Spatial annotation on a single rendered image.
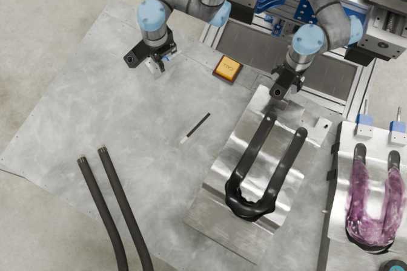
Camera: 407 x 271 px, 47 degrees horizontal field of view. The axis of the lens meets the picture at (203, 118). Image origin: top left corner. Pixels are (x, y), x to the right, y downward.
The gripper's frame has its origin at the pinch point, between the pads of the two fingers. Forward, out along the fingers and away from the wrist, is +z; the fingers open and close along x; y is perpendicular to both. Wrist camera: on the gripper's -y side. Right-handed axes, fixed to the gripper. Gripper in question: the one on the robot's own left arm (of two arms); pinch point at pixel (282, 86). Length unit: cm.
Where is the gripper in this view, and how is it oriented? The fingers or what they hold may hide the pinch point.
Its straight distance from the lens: 159.8
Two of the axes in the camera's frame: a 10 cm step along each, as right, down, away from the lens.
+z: -0.1, 2.7, 9.6
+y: 6.0, -7.7, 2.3
